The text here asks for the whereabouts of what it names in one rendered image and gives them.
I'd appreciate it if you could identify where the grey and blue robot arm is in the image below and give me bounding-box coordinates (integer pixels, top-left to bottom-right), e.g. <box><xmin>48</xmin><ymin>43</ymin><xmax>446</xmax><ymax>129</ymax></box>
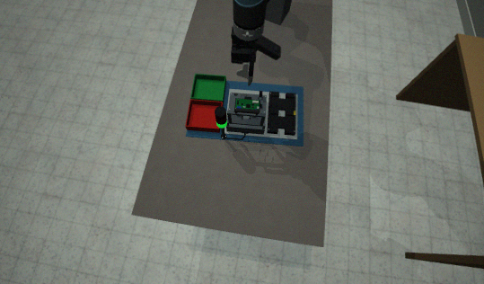
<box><xmin>233</xmin><ymin>0</ymin><xmax>281</xmax><ymax>60</ymax></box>

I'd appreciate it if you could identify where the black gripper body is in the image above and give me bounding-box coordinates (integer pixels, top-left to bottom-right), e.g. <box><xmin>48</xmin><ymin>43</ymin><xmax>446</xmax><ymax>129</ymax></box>
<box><xmin>231</xmin><ymin>27</ymin><xmax>257</xmax><ymax>64</ymax></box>

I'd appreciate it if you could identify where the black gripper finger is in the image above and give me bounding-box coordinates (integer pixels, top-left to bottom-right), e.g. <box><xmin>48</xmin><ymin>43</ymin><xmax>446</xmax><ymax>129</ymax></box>
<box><xmin>236</xmin><ymin>58</ymin><xmax>254</xmax><ymax>85</ymax></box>

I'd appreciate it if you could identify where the green bin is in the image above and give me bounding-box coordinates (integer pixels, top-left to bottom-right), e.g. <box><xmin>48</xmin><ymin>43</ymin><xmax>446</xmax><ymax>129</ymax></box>
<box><xmin>190</xmin><ymin>74</ymin><xmax>226</xmax><ymax>105</ymax></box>

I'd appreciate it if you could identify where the red open-top bin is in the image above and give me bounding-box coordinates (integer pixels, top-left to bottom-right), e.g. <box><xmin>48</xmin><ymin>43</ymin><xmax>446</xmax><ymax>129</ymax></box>
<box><xmin>185</xmin><ymin>99</ymin><xmax>223</xmax><ymax>133</ymax></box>

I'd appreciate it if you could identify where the green circuit board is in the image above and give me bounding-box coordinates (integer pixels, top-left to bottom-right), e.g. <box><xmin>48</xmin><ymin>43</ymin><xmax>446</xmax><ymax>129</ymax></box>
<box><xmin>235</xmin><ymin>99</ymin><xmax>260</xmax><ymax>110</ymax></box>

